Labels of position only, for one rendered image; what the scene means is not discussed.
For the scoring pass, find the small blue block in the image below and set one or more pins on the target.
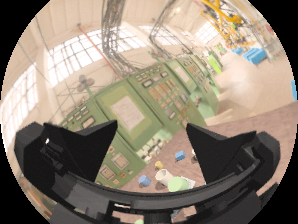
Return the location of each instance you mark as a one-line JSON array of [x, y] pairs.
[[180, 156]]

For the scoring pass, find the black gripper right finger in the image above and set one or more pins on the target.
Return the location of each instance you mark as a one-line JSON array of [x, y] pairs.
[[213, 151]]

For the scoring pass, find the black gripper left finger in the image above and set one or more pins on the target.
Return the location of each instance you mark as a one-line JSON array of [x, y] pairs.
[[87, 147]]

